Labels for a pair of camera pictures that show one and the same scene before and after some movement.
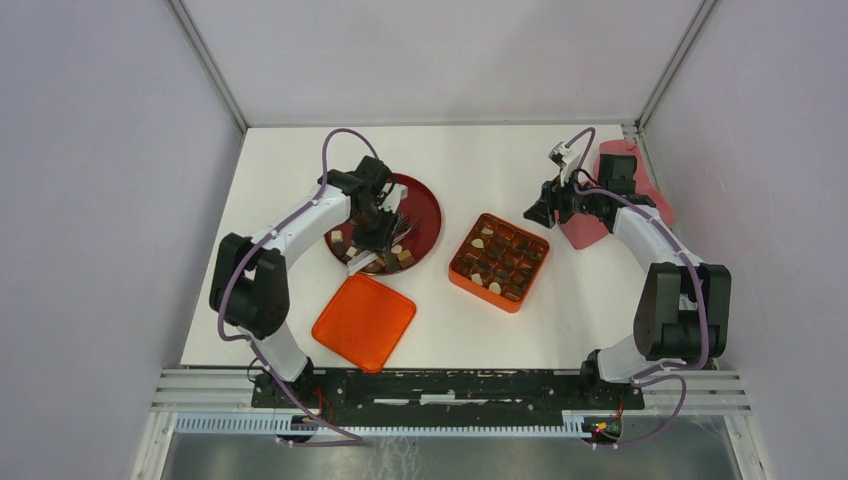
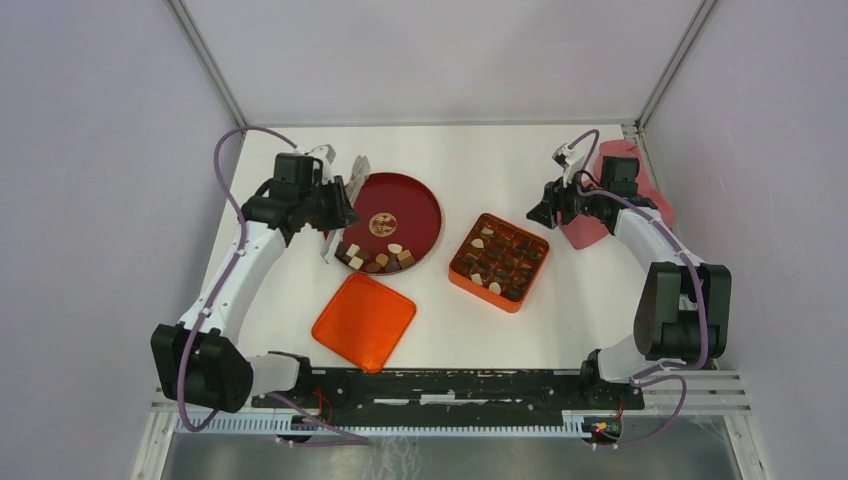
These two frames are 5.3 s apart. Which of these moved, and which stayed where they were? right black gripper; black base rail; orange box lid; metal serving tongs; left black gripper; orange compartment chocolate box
Moved: left black gripper; metal serving tongs
Stayed: orange compartment chocolate box; black base rail; right black gripper; orange box lid
